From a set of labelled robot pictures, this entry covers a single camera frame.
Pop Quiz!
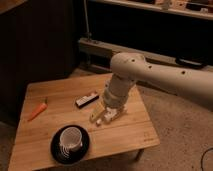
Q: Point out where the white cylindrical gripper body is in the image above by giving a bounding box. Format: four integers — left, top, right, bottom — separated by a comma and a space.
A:
102, 76, 136, 109

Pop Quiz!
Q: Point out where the orange toy carrot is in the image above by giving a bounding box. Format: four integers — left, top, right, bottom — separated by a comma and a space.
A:
27, 100, 47, 121

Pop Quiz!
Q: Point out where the wooden folding table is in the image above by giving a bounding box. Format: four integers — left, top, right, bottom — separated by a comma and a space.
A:
8, 74, 160, 171

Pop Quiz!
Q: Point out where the black round plate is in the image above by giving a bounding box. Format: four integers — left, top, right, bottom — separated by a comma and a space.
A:
50, 125, 90, 164

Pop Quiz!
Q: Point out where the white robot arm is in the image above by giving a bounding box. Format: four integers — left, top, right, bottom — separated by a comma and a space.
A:
90, 52, 213, 122

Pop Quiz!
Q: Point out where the black strap handle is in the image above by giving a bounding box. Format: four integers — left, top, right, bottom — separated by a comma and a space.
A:
175, 58, 207, 69

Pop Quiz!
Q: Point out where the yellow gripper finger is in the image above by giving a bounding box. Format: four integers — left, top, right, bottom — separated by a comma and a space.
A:
90, 103, 105, 122

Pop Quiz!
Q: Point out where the white ceramic cup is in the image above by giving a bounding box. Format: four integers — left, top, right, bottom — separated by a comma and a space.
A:
59, 127, 82, 158

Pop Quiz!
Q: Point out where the metal shelf rail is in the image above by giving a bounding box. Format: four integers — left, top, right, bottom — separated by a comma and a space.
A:
78, 37, 213, 74

